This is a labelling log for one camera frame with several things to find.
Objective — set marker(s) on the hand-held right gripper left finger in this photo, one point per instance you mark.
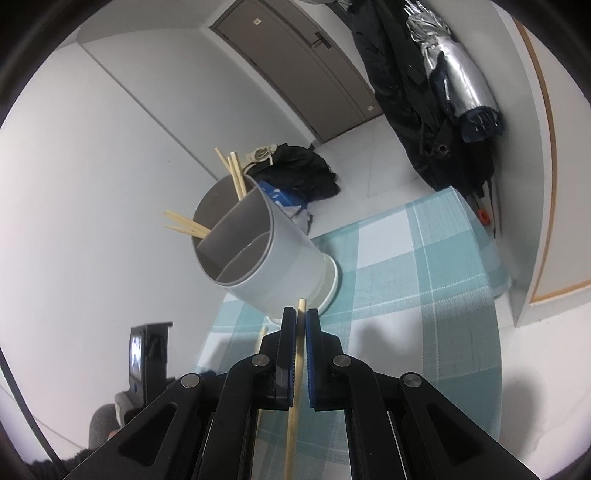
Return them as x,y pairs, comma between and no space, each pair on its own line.
289,364

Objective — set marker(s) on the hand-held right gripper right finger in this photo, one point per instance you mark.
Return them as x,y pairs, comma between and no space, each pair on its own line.
312,364

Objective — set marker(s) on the grey divided utensil holder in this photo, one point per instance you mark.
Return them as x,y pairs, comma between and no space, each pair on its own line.
286,263

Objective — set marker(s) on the person's left hand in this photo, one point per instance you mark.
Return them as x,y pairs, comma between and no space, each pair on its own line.
102,424

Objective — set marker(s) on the teal plaid placemat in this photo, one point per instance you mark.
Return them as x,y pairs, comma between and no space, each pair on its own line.
415,323

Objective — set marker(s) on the blue and white box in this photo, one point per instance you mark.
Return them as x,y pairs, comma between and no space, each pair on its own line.
277,196

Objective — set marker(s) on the black bag on floor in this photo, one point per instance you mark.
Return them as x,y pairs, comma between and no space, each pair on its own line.
304,173

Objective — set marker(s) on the beige cloth item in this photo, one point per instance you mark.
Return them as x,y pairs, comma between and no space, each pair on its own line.
258,154

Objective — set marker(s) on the wood-framed white board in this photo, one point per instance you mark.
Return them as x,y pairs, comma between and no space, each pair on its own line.
554,230

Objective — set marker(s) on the black hanging coat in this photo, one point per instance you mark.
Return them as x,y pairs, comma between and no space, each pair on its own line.
392,92

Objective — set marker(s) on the brown door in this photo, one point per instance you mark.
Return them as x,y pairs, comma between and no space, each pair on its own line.
295,69

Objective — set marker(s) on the silver folded umbrella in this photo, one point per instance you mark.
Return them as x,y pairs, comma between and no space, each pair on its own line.
466,83

